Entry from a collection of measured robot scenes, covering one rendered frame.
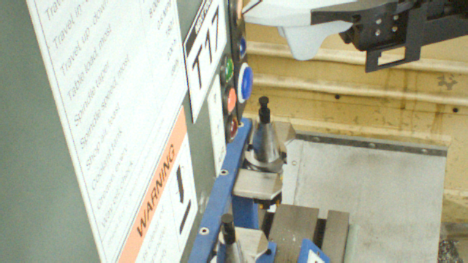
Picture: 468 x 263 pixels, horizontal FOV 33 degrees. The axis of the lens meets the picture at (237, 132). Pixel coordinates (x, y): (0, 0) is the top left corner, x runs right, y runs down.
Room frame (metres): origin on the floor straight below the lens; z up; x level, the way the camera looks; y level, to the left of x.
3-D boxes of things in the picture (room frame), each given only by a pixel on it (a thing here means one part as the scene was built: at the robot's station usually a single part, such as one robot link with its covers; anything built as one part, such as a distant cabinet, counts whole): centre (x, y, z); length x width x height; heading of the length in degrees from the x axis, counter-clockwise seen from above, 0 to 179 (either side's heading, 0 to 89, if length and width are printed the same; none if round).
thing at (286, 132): (0.89, -0.05, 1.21); 0.07 x 0.05 x 0.01; 74
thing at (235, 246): (0.63, 0.02, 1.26); 0.04 x 0.04 x 0.07
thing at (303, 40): (0.54, -0.06, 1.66); 0.09 x 0.03 x 0.06; 104
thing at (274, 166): (0.84, -0.04, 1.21); 0.06 x 0.06 x 0.03
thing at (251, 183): (0.78, -0.02, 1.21); 0.07 x 0.05 x 0.01; 74
